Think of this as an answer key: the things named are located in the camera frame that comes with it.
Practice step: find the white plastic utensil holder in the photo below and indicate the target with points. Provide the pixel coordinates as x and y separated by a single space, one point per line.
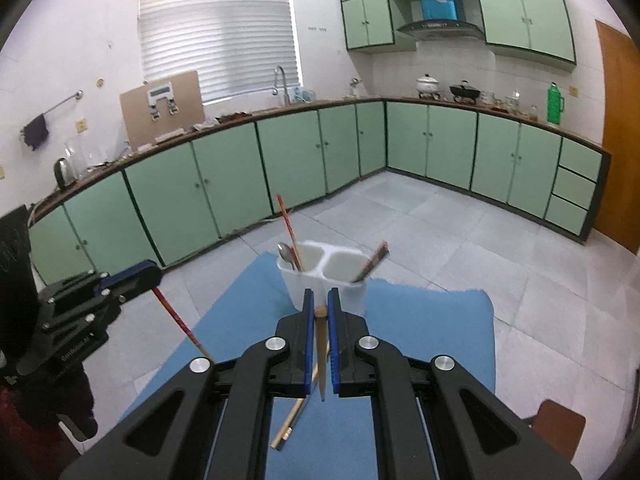
292 285

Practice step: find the small glass jar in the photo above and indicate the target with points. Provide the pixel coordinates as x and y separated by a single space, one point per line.
534 113

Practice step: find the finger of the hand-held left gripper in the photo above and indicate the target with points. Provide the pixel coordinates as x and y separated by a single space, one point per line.
135 271
131 292

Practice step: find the crumpled cloth on counter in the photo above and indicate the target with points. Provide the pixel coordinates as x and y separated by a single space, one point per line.
232 116

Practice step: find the blue wrapped hood chimney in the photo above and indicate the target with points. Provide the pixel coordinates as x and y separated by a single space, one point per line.
438 5

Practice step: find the white window blind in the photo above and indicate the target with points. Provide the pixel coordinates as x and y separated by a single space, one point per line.
220 35

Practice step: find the wooden board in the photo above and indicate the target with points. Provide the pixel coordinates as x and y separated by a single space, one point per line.
135 120

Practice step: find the steel electric kettle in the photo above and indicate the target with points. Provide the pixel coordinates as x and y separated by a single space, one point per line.
63 174

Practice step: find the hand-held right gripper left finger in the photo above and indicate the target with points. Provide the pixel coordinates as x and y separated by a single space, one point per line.
308 340

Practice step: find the green upper kitchen cabinets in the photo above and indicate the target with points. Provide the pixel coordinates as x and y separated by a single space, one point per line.
525 15

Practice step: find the yellow wall socket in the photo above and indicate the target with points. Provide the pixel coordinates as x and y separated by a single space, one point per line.
80 126

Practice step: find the black wok with lid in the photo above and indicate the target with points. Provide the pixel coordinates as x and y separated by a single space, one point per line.
465 92

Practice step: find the white device on board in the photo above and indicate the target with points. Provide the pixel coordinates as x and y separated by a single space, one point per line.
161 91

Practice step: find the steel stovetop kettle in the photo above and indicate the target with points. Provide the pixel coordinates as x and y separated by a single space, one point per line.
355 89

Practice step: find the red-tipped wooden chopstick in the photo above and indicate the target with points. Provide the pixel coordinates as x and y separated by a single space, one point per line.
287 425
287 225
321 360
177 320
375 257

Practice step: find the purple hanging cloth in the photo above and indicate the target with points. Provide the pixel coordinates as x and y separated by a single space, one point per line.
35 132

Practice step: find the chrome kitchen faucet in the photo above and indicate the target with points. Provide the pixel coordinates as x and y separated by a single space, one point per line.
284 85

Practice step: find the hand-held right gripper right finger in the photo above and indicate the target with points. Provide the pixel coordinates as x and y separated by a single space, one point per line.
334 340

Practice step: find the person's left forearm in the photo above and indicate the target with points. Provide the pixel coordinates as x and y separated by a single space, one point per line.
15 435

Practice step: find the brown wooden door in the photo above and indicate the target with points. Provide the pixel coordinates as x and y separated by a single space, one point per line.
622 150

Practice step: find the clear glass pitcher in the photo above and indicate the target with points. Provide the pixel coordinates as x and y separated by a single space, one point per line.
75 152

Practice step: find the green lower kitchen cabinets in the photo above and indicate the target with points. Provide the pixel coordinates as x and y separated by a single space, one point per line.
225 175

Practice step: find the green thermos flask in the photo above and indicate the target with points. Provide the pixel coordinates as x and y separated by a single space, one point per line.
554 107

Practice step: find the brown wooden stool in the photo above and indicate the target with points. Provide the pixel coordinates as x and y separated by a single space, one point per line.
560 422

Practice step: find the blue mat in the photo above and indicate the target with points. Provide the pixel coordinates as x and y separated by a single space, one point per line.
425 320

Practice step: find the green kitchen cabinets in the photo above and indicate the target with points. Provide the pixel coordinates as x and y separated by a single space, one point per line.
225 175
525 15

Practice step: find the white cooking pot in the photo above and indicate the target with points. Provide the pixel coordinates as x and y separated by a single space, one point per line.
428 85

